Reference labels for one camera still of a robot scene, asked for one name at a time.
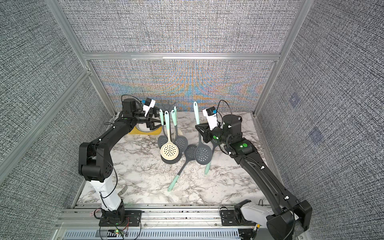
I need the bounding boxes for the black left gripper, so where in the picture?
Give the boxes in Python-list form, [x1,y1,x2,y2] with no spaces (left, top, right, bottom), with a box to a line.
[132,107,167,132]

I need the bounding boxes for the grey skimmer back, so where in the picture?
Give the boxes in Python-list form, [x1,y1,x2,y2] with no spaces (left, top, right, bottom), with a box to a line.
[205,139,219,175]

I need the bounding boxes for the grey utensil rack stand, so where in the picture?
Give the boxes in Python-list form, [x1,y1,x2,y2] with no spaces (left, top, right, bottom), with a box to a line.
[158,104,182,165]

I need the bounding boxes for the cream skimmer mint handle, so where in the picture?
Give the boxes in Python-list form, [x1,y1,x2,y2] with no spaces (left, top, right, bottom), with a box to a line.
[168,145,197,192]

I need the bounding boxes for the grey skimmer lone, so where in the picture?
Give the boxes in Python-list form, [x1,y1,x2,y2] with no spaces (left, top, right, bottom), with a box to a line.
[171,107,188,153]

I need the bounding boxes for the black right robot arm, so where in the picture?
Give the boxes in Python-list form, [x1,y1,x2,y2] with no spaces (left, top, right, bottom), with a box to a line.
[195,114,313,240]

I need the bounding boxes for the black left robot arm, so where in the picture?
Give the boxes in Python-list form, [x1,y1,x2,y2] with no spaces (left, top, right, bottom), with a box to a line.
[79,97,160,225]

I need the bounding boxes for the yellow tray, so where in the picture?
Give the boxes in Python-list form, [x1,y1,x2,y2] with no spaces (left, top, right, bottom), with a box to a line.
[130,125,162,135]

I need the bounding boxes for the metal fork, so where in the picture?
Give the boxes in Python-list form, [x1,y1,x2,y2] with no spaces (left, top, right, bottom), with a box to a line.
[118,185,128,197]

